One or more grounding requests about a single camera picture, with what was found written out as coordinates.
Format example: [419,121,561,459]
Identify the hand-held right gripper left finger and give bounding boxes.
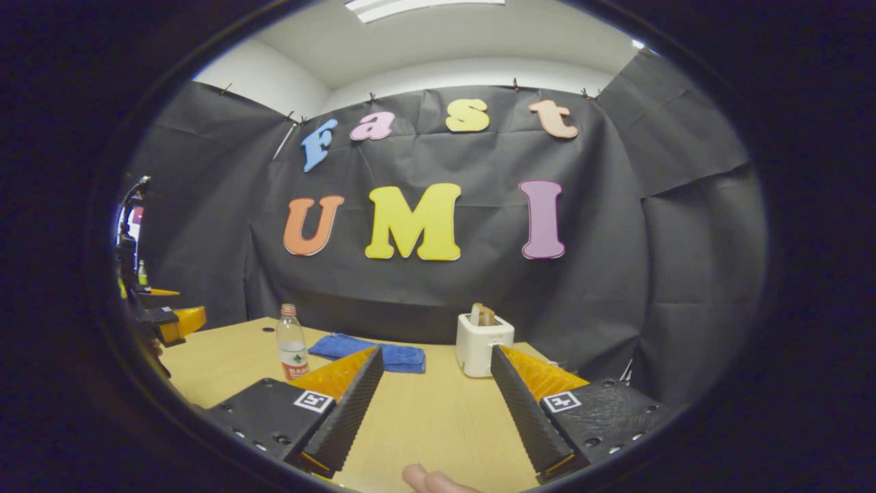
[204,344,386,480]

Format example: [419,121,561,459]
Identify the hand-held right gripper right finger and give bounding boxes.
[489,344,670,485]

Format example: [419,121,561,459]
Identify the clear plastic water bottle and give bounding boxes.
[276,303,310,381]

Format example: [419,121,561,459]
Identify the blue folded towel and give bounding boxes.
[308,333,426,375]

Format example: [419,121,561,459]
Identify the white toaster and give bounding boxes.
[456,313,515,379]

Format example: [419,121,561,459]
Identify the black backdrop cloth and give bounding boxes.
[127,48,767,412]

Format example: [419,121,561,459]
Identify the ceiling light panel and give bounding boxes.
[344,0,507,25]

